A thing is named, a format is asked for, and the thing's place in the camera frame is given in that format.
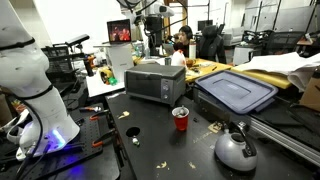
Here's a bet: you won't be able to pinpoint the yellow crumb streak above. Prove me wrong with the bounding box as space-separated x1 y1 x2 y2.
192 130 213 144

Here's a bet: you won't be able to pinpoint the white laptop stand box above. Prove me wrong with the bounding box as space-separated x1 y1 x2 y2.
103 43 135 84

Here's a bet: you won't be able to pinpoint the black monitor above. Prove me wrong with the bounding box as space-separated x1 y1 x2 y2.
197 19 214 33

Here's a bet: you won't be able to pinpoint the brown cardboard box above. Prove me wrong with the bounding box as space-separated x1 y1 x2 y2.
299 75 320 113

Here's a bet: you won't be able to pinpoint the grey kettle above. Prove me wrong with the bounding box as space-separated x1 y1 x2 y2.
214 121 259 172

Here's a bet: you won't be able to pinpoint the pale torn tape scrap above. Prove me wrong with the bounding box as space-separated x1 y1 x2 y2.
117 110 131 120

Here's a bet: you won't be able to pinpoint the large yellow crumb scrap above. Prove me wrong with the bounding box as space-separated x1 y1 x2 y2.
155 161 168 170

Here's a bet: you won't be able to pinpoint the laptop screen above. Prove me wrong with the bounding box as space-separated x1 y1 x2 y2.
106 18 132 45

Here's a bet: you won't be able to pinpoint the black optical breadboard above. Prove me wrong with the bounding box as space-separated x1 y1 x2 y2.
0 111 104 180

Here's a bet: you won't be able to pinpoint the red plastic cup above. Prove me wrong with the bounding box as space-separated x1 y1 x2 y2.
171 106 190 132

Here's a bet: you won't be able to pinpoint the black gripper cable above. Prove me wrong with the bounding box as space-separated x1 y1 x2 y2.
116 0 188 36

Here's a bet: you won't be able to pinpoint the yellow tape roll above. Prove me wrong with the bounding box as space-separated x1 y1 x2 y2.
99 66 115 84

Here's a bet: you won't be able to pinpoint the yellow table top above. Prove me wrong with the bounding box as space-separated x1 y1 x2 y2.
184 58 294 90

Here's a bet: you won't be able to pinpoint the white cylinder bottle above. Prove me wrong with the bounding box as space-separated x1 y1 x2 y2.
188 39 198 60

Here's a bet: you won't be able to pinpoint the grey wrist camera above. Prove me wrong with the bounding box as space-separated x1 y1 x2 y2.
153 3 175 18

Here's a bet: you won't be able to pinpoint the aluminium profile rail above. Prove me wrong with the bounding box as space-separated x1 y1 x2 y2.
249 117 320 165

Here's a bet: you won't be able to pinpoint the white flat board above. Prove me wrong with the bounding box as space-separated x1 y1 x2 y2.
85 71 126 98

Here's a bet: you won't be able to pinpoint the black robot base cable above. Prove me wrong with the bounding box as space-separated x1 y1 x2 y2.
13 94 44 180

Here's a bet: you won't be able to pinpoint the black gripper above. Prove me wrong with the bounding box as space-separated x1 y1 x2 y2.
145 16 165 57

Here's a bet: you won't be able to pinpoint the white paper sheets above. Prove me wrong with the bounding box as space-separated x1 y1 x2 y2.
234 51 320 93

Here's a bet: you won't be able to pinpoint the orange black power drill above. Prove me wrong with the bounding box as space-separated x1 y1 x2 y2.
83 54 97 78

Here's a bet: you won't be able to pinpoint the blue plastic bin lid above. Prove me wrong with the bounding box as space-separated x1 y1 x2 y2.
194 69 279 115

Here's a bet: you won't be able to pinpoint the black office chair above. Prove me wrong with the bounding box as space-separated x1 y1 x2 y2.
196 24 227 64

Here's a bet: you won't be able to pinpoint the grey toaster oven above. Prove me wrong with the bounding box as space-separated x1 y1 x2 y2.
124 63 187 107

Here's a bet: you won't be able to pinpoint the black wire basket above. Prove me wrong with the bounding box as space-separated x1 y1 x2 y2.
43 44 79 83

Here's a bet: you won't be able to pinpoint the black mesh chair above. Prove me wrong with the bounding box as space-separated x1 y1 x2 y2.
243 29 306 55

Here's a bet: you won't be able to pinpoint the seated person dark hair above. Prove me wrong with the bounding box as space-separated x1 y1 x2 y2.
172 25 195 58

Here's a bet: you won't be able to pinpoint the black orange bar clamp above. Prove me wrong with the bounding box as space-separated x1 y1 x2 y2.
89 109 111 122
79 105 103 113
91 128 117 149

